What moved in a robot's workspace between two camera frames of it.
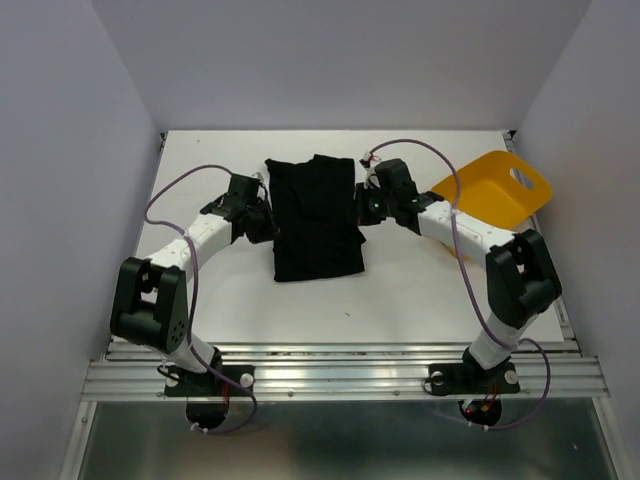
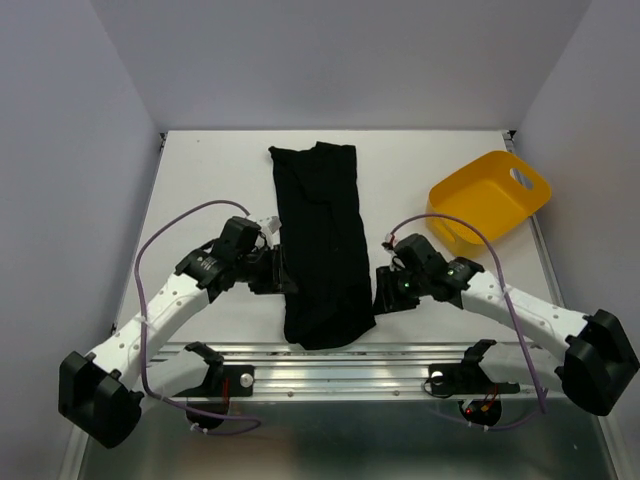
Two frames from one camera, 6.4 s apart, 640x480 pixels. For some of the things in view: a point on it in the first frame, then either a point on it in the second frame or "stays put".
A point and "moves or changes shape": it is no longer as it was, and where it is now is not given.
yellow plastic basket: [501, 187] stays put
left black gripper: [268, 233] -> [278, 280]
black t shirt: [314, 216] moves or changes shape
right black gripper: [362, 219] -> [386, 298]
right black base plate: [470, 378] stays put
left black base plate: [181, 382] stays put
